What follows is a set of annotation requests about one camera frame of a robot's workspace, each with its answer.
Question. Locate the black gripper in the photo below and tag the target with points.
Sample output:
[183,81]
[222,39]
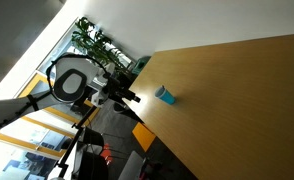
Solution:
[117,84]

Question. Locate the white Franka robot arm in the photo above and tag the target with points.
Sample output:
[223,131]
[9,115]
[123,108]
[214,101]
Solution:
[17,106]

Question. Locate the blue plastic cup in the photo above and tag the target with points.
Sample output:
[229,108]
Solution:
[165,95]

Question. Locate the teal bin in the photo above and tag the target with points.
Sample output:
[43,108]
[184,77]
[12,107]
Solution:
[141,64]

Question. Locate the green leafy indoor plant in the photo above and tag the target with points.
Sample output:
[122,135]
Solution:
[93,43]

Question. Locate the black tripod stand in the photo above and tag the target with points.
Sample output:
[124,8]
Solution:
[74,136]

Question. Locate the black office chair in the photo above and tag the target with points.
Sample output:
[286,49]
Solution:
[93,156]

